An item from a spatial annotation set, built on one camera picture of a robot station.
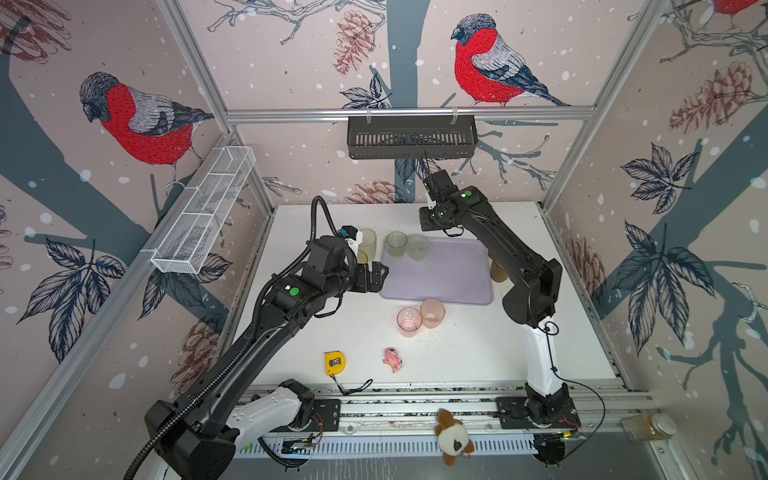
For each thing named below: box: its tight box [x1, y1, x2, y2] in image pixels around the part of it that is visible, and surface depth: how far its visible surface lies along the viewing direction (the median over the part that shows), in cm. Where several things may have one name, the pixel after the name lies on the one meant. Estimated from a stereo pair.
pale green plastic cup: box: [406, 234, 430, 262], surface depth 104 cm
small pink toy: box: [382, 347, 403, 373], surface depth 82 cm
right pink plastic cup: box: [420, 298, 446, 329], surface depth 87 cm
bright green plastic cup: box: [386, 230, 408, 259], surface depth 106 cm
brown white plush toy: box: [435, 408, 475, 467], surface depth 70 cm
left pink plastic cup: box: [396, 307, 423, 338], surface depth 89 cm
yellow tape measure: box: [325, 350, 347, 376], surface depth 82 cm
